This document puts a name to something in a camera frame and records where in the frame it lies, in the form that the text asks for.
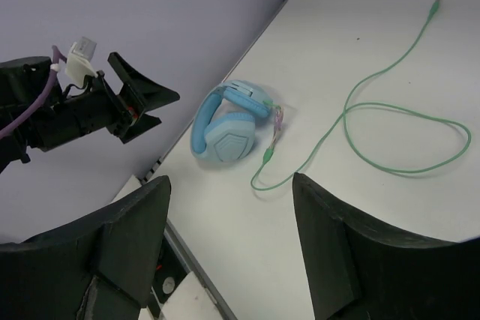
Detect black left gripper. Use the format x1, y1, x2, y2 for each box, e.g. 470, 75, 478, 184
22, 52, 180, 151

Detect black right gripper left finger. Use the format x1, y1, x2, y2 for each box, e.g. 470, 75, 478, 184
1, 176, 171, 319

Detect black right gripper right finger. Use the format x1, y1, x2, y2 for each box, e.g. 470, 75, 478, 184
292, 173, 479, 319

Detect light blue headphones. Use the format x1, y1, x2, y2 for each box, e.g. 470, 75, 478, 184
190, 80, 284, 163

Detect green headphone cable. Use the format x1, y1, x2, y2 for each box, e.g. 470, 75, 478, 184
250, 0, 473, 192

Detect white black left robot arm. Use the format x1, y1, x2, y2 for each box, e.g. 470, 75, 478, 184
1, 49, 180, 169

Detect metal rail strip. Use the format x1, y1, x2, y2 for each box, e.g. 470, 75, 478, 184
121, 0, 289, 319

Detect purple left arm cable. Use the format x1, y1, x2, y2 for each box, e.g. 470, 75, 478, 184
0, 45, 68, 139

